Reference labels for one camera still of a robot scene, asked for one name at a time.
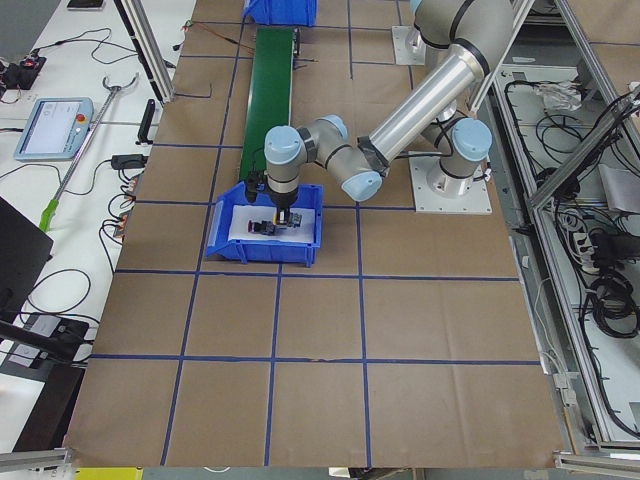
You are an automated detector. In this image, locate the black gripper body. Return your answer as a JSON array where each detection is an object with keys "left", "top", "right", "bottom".
[{"left": 269, "top": 189, "right": 298, "bottom": 210}]

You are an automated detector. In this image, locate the red push button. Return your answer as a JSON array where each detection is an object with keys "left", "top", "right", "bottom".
[{"left": 247, "top": 220, "right": 277, "bottom": 236}]

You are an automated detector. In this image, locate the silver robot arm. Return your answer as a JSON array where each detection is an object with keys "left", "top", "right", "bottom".
[
  {"left": 410, "top": 0, "right": 450, "bottom": 69},
  {"left": 264, "top": 1, "right": 514, "bottom": 226}
]

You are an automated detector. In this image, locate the white foam pad left bin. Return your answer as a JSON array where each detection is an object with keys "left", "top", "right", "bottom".
[{"left": 228, "top": 205, "right": 315, "bottom": 243}]

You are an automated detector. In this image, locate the left blue plastic bin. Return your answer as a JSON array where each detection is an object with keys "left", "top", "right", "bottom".
[{"left": 205, "top": 183, "right": 324, "bottom": 266}]

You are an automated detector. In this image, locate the blue plastic bin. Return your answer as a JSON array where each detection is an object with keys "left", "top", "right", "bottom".
[
  {"left": 205, "top": 183, "right": 324, "bottom": 266},
  {"left": 243, "top": 0, "right": 318, "bottom": 26}
]

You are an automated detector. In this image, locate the green conveyor belt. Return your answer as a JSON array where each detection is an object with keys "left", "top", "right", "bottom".
[{"left": 239, "top": 27, "right": 298, "bottom": 181}]

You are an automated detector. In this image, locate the black power adapter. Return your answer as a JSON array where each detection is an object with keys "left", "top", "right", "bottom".
[{"left": 110, "top": 154, "right": 148, "bottom": 170}]

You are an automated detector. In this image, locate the right blue plastic bin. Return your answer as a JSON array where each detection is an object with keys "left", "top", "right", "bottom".
[{"left": 243, "top": 0, "right": 318, "bottom": 26}]

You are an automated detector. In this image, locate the metal reacher grabber tool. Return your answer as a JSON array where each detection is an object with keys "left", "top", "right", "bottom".
[{"left": 39, "top": 73, "right": 139, "bottom": 233}]

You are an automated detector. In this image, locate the blue teach pendant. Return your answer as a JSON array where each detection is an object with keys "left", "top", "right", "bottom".
[{"left": 14, "top": 97, "right": 94, "bottom": 161}]

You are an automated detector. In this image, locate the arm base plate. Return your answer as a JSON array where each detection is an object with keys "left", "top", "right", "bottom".
[
  {"left": 391, "top": 26, "right": 426, "bottom": 66},
  {"left": 409, "top": 155, "right": 492, "bottom": 215}
]

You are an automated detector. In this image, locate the red black wire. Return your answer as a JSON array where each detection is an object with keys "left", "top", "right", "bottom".
[{"left": 181, "top": 19, "right": 257, "bottom": 53}]

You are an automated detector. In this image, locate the aluminium frame post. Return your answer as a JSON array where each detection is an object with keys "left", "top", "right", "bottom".
[{"left": 114, "top": 0, "right": 175, "bottom": 104}]

